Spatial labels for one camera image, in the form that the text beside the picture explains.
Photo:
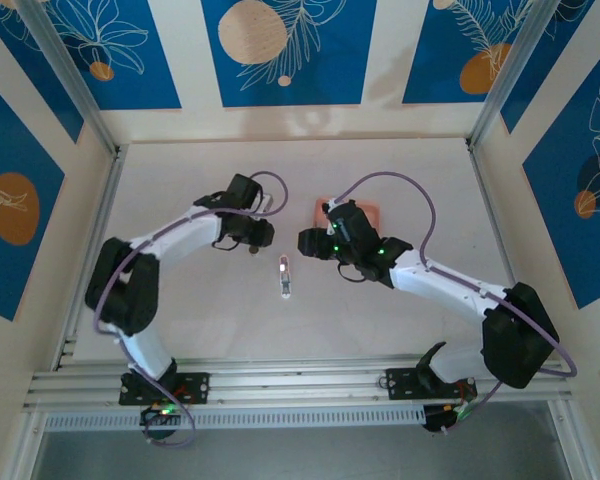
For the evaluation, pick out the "black controller board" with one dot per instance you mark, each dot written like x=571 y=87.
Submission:
x=437 y=417
x=155 y=415

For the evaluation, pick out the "aluminium side rail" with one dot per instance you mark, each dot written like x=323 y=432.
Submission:
x=486 y=190
x=110 y=190

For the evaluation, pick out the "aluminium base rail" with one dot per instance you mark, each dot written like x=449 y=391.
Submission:
x=300 y=385

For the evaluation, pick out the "pink plastic tray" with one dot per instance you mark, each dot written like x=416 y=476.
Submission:
x=372 y=212

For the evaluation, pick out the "aluminium frame post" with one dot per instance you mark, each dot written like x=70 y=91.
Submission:
x=71 y=75
x=512 y=75

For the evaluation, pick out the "pink mini stapler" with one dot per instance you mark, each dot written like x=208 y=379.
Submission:
x=285 y=277

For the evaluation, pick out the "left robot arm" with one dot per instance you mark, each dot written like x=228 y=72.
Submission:
x=130 y=290

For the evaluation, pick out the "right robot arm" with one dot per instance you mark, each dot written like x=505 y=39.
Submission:
x=520 y=340

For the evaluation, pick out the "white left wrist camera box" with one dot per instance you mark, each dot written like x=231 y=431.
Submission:
x=266 y=202

